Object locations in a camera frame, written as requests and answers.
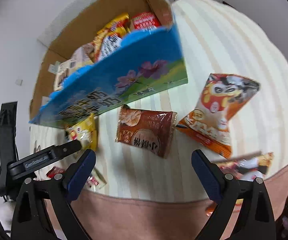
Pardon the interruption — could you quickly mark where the yellow panda snack packet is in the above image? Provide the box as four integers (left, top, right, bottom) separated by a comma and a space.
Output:
65, 113, 97, 151

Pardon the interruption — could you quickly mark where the white cookie packet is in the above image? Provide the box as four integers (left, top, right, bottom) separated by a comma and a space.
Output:
85, 167, 107, 192

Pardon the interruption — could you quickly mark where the orange panda snack packet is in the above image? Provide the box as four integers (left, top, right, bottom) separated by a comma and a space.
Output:
214, 152, 274, 196

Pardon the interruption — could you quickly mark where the white chocolate biscuit packet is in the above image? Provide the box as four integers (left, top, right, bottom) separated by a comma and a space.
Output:
54, 59, 76, 91

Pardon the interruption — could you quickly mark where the brown cake packet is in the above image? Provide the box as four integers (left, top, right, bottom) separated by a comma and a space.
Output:
116, 105, 177, 159

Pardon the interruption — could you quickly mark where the yellow Sedaap noodle packet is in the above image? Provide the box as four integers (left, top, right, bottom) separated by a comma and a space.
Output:
90, 13, 129, 63

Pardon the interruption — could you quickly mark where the small red snack packet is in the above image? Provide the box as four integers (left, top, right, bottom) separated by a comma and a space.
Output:
46, 166, 65, 179

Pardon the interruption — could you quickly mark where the yellow clear snack packet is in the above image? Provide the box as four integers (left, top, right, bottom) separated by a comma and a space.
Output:
70, 43, 94, 70

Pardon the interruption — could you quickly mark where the striped pink cat blanket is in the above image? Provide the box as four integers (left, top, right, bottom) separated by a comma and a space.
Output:
29, 0, 288, 240

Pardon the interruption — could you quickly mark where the cardboard milk box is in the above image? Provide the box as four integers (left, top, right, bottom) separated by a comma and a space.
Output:
30, 0, 188, 128

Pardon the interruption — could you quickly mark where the white wall switch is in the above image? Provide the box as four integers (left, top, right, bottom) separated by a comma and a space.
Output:
15, 79, 23, 86

